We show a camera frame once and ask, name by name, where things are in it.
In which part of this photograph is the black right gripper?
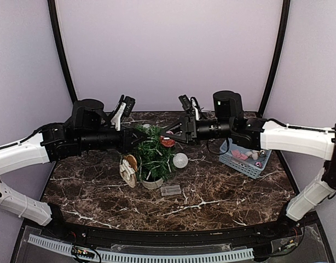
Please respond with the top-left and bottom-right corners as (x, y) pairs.
(161, 114), (234, 145)

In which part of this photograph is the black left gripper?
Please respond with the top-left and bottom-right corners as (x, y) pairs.
(78, 123), (147, 153)

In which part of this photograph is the clear string light garland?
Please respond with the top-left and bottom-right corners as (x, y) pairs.
(119, 124), (178, 190)

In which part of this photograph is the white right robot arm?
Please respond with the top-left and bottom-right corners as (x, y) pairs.
(161, 90), (336, 238)

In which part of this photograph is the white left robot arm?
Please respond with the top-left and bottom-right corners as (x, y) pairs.
(0, 95), (147, 239)

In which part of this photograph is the small green christmas tree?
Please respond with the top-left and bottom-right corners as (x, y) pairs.
(134, 124), (175, 181)

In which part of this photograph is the white tree pot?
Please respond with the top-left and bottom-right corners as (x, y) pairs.
(141, 178), (164, 190)

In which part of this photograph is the pink bow ornament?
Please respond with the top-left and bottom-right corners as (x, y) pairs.
(231, 150), (248, 160)

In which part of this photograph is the blue plastic basket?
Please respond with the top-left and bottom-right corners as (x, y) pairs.
(219, 139), (271, 179)

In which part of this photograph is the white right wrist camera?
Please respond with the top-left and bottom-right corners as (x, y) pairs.
(178, 95), (204, 121)

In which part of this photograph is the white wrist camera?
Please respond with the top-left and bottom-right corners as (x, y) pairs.
(111, 95), (136, 131)
(178, 95), (204, 121)

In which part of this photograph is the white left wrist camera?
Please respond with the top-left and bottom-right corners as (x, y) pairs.
(111, 95), (136, 131)

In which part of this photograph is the white cable duct strip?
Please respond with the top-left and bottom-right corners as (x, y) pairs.
(27, 234), (254, 263)

